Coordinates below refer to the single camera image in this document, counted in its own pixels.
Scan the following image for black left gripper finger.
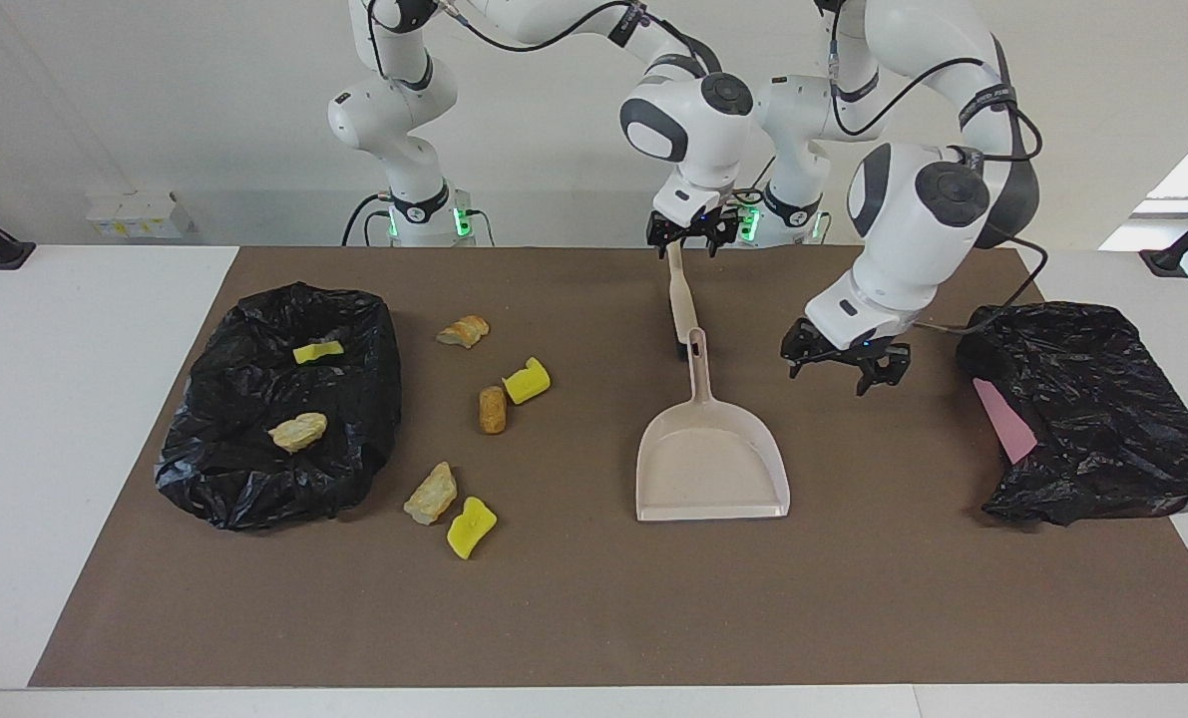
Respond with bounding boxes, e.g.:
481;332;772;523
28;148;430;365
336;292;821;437
853;342;913;398
780;317;834;382

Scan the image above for black plastic trash bag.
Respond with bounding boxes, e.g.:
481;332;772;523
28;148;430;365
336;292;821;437
956;302;1188;528

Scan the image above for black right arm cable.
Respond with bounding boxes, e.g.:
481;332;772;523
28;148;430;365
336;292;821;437
369;0;724;101

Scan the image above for right black trash bag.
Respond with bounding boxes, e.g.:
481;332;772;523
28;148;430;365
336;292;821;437
153;282;403;532

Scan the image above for beige plastic dustpan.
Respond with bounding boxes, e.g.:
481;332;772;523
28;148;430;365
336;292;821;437
635;327;792;523

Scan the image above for striped bread piece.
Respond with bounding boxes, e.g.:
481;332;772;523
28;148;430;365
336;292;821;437
436;314;491;349
267;412;329;455

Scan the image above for brown table mat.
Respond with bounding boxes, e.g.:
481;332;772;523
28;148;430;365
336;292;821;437
28;246;1188;689

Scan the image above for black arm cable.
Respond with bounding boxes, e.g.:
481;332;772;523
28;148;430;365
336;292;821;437
369;0;724;101
823;0;1050;335

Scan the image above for black base cable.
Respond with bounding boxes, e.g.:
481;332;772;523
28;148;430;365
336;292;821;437
342;192;395;248

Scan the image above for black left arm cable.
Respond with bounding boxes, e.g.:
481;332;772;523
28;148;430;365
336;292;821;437
823;0;1050;335

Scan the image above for pale beige food chunk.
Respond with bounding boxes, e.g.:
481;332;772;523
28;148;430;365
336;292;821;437
403;461;458;527

